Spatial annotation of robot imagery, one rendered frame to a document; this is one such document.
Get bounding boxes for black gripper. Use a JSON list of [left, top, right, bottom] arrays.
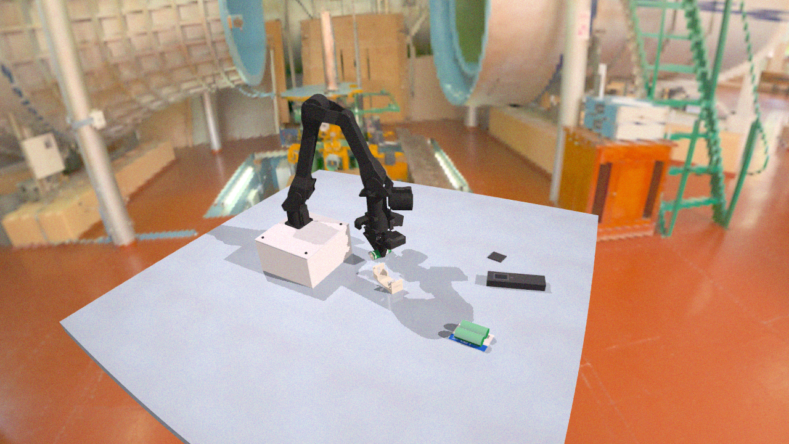
[[354, 210, 406, 258]]

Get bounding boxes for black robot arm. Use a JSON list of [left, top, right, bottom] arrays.
[[281, 94, 413, 231]]

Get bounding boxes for green and white cylinder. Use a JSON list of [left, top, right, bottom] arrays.
[[369, 249, 391, 260]]

